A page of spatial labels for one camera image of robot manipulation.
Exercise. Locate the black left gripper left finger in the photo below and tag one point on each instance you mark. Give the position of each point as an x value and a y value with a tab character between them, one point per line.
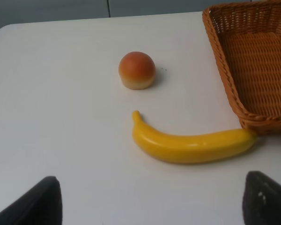
41	205

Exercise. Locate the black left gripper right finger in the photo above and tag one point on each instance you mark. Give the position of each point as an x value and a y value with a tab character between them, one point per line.
261	203

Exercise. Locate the brown wicker basket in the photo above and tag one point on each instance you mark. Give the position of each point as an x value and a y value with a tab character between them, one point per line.
246	41

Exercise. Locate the yellow banana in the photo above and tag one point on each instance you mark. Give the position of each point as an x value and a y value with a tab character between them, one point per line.
193	149

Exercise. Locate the round bread bun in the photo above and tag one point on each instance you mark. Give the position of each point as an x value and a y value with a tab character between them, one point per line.
137	71

